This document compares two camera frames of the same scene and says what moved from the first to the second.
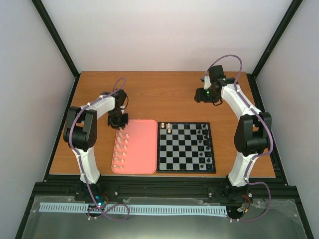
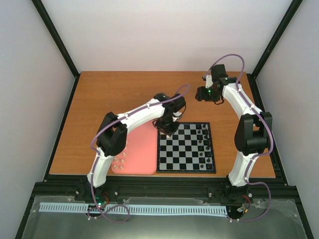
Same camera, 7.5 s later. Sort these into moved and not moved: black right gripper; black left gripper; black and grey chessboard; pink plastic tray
Moved: black left gripper
Not moved: black right gripper; pink plastic tray; black and grey chessboard
